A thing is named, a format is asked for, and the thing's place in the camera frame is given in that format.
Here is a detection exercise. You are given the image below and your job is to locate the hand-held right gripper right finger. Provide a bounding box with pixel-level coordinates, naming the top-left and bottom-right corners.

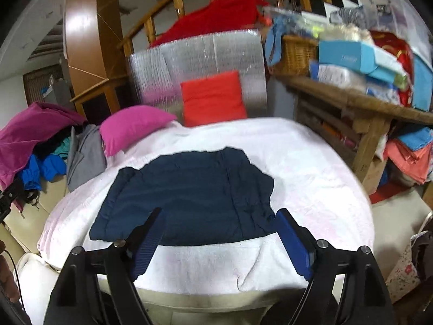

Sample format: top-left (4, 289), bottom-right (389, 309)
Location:
top-left (275, 208), bottom-right (395, 325)

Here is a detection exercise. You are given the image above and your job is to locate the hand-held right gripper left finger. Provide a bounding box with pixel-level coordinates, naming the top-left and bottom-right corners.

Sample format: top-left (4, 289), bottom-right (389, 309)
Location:
top-left (44, 207), bottom-right (166, 325)

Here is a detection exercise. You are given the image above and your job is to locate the navy blue padded jacket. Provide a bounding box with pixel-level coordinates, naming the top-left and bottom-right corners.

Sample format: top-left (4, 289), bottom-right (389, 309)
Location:
top-left (90, 147), bottom-right (275, 246)

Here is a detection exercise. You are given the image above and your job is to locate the person's left forearm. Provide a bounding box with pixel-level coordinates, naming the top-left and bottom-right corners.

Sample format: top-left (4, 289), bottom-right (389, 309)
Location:
top-left (0, 240), bottom-right (20, 303)

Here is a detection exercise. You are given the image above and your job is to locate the bright blue garment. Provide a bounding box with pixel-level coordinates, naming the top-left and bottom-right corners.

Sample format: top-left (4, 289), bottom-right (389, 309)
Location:
top-left (18, 154), bottom-right (66, 192)

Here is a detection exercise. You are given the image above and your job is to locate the white fleece blanket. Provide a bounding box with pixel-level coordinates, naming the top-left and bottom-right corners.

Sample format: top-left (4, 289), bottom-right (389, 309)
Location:
top-left (37, 117), bottom-right (374, 295)

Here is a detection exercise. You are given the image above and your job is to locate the teal garment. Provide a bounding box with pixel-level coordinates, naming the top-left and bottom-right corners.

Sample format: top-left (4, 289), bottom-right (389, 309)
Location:
top-left (51, 139), bottom-right (71, 160)

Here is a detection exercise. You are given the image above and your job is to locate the cream leather sofa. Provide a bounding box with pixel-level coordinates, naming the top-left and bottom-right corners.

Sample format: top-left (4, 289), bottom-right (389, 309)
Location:
top-left (0, 176), bottom-right (68, 325)

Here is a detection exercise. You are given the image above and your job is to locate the grey garment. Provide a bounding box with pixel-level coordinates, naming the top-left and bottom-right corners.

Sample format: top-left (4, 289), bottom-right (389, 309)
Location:
top-left (66, 124), bottom-right (107, 193)

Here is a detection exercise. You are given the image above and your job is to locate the red floor mat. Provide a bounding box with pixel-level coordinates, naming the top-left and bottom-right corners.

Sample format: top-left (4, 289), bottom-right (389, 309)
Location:
top-left (369, 183), bottom-right (395, 204)

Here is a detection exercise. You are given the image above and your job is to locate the floral paper bag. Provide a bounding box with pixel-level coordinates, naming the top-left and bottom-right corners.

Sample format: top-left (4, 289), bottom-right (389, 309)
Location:
top-left (386, 231), bottom-right (433, 303)

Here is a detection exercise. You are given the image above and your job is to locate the pink pillow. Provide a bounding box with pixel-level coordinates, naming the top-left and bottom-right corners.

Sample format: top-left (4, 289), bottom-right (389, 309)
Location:
top-left (100, 105), bottom-right (178, 158)

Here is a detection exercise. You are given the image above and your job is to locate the grey cabinet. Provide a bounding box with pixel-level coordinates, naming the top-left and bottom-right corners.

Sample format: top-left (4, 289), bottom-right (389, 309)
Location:
top-left (41, 78), bottom-right (73, 109)

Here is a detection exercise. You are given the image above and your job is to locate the rough wooden table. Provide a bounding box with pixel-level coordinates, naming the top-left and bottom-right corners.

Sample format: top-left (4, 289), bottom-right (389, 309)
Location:
top-left (277, 74), bottom-right (433, 183)

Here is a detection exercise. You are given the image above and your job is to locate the stack of coral towels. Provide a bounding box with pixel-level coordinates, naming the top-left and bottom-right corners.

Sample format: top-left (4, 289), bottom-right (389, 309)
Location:
top-left (384, 139), bottom-right (433, 185)

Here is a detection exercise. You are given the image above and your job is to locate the red-orange pillow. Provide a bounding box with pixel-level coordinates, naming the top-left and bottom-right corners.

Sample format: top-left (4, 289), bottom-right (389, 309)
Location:
top-left (180, 70), bottom-right (247, 127)

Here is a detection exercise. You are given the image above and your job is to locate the blue folded towel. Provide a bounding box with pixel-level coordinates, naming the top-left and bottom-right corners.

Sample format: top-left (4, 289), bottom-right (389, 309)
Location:
top-left (394, 127), bottom-right (433, 151)

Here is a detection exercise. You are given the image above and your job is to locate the silver foil mat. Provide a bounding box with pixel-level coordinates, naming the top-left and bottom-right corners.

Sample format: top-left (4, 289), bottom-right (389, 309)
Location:
top-left (127, 29), bottom-right (268, 122)

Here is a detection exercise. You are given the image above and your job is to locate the white patterned package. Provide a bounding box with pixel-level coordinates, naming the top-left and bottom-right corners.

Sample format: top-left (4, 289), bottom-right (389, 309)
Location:
top-left (309, 61), bottom-right (368, 90)

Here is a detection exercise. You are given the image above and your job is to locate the large wicker basket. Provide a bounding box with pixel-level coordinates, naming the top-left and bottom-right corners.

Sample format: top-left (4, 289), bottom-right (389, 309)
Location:
top-left (271, 34), bottom-right (320, 77)

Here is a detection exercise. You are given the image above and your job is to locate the light blue shoe box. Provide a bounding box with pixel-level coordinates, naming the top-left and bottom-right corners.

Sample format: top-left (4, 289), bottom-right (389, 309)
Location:
top-left (318, 41), bottom-right (376, 72)

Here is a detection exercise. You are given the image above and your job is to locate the blue cloth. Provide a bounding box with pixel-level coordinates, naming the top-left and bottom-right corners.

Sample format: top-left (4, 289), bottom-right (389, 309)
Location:
top-left (264, 17), bottom-right (288, 66)

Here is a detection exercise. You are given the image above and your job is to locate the blue plastic bin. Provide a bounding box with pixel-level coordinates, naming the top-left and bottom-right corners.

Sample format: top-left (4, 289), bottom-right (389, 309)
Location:
top-left (411, 54), bottom-right (433, 112)

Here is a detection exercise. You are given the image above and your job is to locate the cream knitted cloth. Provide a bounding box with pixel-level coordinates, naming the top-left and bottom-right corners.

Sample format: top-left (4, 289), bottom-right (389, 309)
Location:
top-left (320, 25), bottom-right (374, 46)

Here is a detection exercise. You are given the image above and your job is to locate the wooden stair railing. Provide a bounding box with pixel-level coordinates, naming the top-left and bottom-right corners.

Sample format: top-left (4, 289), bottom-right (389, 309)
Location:
top-left (117, 0), bottom-right (383, 58)

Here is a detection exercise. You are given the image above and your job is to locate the red patterned package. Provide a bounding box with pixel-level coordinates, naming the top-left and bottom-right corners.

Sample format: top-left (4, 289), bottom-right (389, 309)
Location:
top-left (370, 31), bottom-right (415, 108)

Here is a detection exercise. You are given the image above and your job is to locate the red cloth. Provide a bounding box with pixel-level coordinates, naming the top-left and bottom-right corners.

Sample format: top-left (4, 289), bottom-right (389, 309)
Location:
top-left (149, 0), bottom-right (268, 48)

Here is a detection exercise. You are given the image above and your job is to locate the clear plastic storage box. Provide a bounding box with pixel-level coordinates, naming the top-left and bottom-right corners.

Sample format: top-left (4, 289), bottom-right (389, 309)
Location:
top-left (369, 0), bottom-right (427, 55)

